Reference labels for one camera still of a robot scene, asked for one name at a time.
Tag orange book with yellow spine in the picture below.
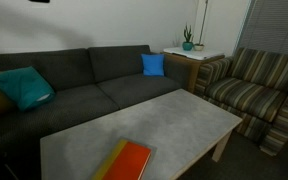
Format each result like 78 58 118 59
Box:
91 139 152 180

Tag blue throw pillow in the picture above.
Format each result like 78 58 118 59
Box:
141 54 164 76

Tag grey top coffee table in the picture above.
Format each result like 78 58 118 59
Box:
40 89 241 180

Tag wooden side table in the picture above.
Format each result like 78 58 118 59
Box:
163 52 224 93

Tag dark grey fabric sofa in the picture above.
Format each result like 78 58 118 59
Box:
0 45 189 180

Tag plant in teal pot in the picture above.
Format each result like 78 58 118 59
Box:
182 26 193 51

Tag small white plant pot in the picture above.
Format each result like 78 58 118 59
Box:
194 0 209 51

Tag white board on side table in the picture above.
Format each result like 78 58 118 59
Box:
164 47 223 60

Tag striped armchair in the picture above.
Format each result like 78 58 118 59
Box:
194 48 288 156

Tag teal throw pillow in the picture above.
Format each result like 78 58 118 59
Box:
0 66 55 111

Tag window blinds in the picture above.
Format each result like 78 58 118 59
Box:
238 0 288 54

